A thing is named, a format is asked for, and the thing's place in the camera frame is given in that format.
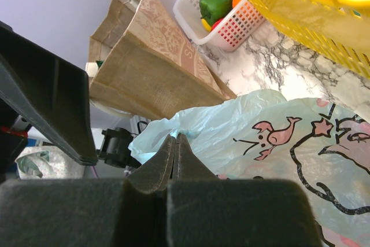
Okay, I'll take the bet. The white perforated plastic tray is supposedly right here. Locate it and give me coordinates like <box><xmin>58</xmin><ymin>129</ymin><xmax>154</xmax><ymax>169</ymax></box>
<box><xmin>173</xmin><ymin>0</ymin><xmax>265</xmax><ymax>52</ymax></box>

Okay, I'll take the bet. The green bell pepper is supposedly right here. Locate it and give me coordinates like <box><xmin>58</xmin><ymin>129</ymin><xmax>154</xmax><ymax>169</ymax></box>
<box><xmin>199</xmin><ymin>0</ymin><xmax>233</xmax><ymax>26</ymax></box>

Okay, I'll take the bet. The red apple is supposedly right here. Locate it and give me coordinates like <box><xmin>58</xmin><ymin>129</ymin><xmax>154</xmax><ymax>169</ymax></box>
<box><xmin>210</xmin><ymin>18</ymin><xmax>223</xmax><ymax>31</ymax></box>

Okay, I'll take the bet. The green snack bag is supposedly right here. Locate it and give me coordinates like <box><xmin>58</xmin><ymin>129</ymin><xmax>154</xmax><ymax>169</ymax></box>
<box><xmin>96</xmin><ymin>60</ymin><xmax>103</xmax><ymax>68</ymax></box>

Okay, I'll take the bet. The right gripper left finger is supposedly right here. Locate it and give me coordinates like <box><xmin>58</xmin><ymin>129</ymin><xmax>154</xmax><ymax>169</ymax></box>
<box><xmin>0</xmin><ymin>134</ymin><xmax>177</xmax><ymax>247</ymax></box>

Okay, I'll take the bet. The brown jute tote bag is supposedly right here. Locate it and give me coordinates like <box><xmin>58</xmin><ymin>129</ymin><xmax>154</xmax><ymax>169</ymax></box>
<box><xmin>87</xmin><ymin>0</ymin><xmax>235</xmax><ymax>120</ymax></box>

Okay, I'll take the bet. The blue cartoon plastic bag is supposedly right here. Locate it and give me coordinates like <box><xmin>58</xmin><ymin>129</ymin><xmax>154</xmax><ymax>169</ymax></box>
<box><xmin>129</xmin><ymin>90</ymin><xmax>369</xmax><ymax>246</ymax></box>

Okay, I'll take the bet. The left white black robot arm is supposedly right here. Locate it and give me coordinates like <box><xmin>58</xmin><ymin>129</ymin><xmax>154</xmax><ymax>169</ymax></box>
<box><xmin>1</xmin><ymin>24</ymin><xmax>140</xmax><ymax>169</ymax></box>

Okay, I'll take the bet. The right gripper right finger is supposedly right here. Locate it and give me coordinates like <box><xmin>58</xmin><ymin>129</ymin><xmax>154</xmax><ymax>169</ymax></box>
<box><xmin>166</xmin><ymin>133</ymin><xmax>323</xmax><ymax>247</ymax></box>

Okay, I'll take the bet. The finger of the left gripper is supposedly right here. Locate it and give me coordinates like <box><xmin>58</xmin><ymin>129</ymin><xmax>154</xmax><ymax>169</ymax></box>
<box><xmin>1</xmin><ymin>23</ymin><xmax>98</xmax><ymax>166</ymax></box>

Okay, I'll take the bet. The yellow plastic shopping basket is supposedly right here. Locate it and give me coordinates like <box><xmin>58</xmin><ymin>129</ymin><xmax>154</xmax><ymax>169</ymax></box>
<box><xmin>248</xmin><ymin>0</ymin><xmax>369</xmax><ymax>78</ymax></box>

